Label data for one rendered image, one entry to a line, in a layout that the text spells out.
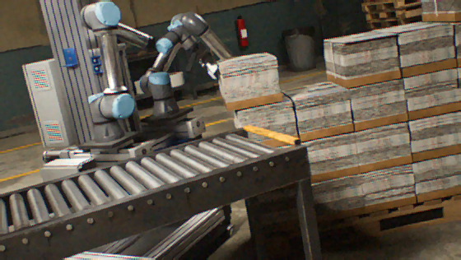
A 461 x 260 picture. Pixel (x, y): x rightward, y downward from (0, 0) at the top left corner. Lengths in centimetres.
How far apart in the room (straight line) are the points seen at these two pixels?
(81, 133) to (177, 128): 52
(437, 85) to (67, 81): 193
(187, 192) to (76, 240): 38
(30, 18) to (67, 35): 612
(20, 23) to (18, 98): 115
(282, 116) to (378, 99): 50
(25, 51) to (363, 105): 687
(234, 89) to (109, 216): 117
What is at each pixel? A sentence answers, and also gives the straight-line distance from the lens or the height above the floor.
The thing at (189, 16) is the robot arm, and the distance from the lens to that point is 318.
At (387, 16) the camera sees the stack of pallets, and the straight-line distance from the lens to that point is 931.
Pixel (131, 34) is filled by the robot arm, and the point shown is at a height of 129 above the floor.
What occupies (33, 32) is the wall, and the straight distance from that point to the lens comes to 904.
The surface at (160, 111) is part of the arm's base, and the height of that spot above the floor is 85.
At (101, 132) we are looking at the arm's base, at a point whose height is 87.
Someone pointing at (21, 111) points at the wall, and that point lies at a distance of 906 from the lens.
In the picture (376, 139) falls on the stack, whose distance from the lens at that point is 291.
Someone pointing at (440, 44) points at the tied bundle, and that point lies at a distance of 298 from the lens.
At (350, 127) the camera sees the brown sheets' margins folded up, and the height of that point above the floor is 63.
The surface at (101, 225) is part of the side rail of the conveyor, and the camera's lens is 177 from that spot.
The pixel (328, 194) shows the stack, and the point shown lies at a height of 29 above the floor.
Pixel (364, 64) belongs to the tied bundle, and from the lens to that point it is 283.
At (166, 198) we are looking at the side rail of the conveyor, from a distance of 180.
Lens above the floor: 133
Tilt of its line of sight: 13 degrees down
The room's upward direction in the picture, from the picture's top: 10 degrees counter-clockwise
